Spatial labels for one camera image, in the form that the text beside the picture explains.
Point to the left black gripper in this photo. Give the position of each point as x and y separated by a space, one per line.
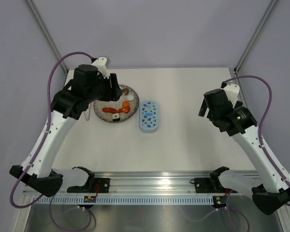
114 93

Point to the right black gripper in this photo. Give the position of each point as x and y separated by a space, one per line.
203 108

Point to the terrazzo pattern lunch box lid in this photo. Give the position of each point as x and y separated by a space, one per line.
149 111

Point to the blue lunch box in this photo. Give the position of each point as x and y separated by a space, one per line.
148 127

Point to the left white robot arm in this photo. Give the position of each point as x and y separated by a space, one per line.
41 158

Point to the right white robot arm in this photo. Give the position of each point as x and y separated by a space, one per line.
264 161

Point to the speckled round plate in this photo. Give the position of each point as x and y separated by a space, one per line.
107 117

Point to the white round radish slice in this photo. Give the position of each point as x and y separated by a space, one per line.
130 97

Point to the orange carrot pieces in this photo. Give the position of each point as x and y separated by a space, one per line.
125 107

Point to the red sausage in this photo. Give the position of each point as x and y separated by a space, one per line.
110 110

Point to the sushi roll piece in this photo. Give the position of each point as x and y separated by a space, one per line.
115 117

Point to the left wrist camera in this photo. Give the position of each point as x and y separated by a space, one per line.
102 64

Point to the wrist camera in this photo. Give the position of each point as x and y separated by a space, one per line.
232 90
102 64

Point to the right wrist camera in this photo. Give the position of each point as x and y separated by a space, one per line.
232 90

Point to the aluminium rail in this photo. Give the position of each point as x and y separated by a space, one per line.
149 181

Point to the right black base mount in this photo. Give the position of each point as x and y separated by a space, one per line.
207 185

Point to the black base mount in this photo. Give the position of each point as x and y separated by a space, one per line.
207 185
99 184

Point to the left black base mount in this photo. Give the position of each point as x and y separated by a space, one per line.
99 184

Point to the white slotted cable duct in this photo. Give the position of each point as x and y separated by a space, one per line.
128 200

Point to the left aluminium frame post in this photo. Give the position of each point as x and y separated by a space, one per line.
33 9

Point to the aluminium frame post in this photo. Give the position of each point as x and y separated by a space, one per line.
256 34
33 9

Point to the right aluminium frame post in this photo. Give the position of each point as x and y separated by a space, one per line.
256 34

